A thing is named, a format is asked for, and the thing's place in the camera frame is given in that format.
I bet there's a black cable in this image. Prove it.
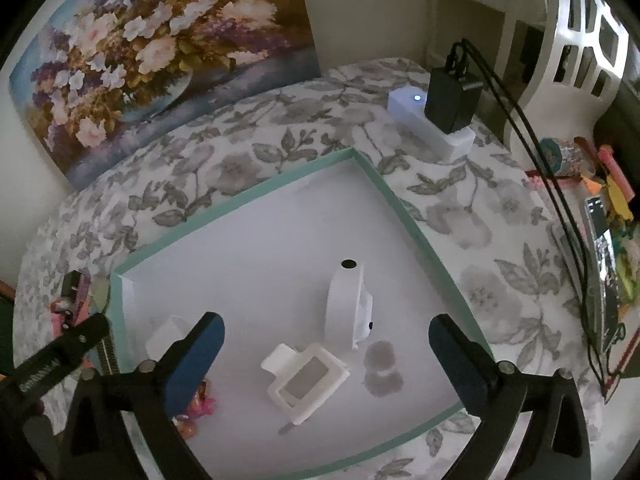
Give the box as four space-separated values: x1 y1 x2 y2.
444 38 614 391

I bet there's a white square box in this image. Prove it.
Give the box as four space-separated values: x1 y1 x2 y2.
145 315 190 361

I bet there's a grey floral tablecloth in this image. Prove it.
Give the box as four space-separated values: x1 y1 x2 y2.
12 56 616 480

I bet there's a white framed holder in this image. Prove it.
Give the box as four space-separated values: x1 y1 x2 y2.
260 344 350 426

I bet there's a teal rimmed white tray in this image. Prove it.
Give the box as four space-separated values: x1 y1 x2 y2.
107 150 483 479

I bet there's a white round device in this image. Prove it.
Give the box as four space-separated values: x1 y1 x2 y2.
324 258 373 356

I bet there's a white power strip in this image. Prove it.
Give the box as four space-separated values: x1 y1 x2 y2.
386 86 476 162

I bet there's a black square box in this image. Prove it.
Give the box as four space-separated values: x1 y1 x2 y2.
61 270 85 302

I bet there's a black power adapter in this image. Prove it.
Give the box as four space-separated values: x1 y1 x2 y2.
424 67 484 134

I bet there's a white carved chair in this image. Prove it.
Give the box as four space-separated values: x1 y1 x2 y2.
504 0 629 167

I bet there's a washi tape roll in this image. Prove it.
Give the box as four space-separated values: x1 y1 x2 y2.
539 138 593 178

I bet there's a floral painting canvas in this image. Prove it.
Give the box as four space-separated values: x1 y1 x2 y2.
10 0 320 189

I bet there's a pink flower hair clip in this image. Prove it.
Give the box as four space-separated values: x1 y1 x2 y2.
172 379 216 440

